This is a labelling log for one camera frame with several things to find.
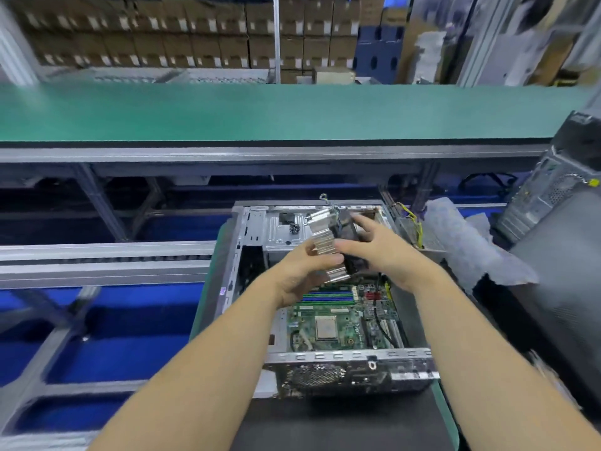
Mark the person's right hand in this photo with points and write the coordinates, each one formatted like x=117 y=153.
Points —
x=390 y=249

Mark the person's left hand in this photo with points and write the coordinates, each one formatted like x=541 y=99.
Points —
x=300 y=267

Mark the black and silver computer case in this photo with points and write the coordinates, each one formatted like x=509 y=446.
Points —
x=272 y=277

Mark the grey power supply unit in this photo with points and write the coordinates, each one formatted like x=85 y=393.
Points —
x=413 y=230

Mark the metal heatsink cooler fan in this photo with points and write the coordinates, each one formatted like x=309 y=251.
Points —
x=333 y=244

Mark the small gold CPU chip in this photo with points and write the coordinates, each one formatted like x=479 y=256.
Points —
x=325 y=326

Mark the green motherboard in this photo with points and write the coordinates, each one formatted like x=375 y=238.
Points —
x=343 y=319

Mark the person's right forearm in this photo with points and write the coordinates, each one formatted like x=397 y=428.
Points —
x=507 y=371

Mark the person's left forearm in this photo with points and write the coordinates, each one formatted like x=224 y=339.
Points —
x=188 y=380

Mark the grey computer tower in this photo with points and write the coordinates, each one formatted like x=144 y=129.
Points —
x=549 y=192

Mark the dark grey case side panel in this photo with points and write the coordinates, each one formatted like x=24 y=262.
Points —
x=563 y=286

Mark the white bubble wrap bag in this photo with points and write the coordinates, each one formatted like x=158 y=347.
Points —
x=474 y=244

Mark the green conveyor belt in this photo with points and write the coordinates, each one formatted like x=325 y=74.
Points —
x=282 y=112

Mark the stack of cardboard boxes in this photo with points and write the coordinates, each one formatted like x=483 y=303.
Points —
x=207 y=33

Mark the aluminium roller conveyor rail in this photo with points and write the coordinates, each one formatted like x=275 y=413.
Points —
x=103 y=263

